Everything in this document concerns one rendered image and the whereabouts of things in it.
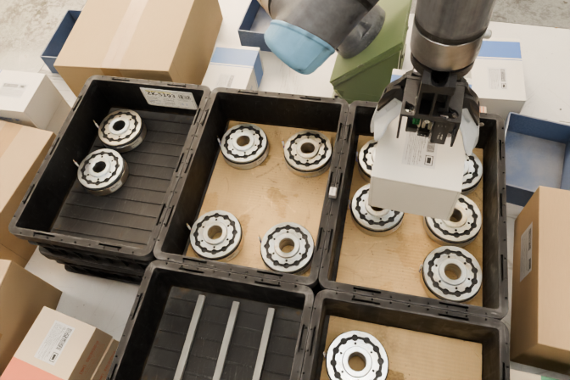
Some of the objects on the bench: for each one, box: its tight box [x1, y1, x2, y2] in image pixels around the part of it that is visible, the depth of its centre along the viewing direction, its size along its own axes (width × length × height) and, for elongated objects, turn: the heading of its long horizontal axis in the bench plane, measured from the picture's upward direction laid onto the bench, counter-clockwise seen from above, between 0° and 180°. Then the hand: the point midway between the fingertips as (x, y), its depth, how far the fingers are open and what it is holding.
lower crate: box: [40, 252, 145, 285], centre depth 113 cm, size 40×30×12 cm
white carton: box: [463, 37, 526, 121], centre depth 122 cm, size 20×12×9 cm, turn 174°
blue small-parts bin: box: [505, 112, 570, 207], centre depth 110 cm, size 20×15×7 cm
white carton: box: [45, 98, 71, 136], centre depth 131 cm, size 20×12×9 cm, turn 82°
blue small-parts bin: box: [238, 0, 272, 52], centre depth 143 cm, size 20×15×7 cm
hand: (421, 135), depth 72 cm, fingers closed on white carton, 13 cm apart
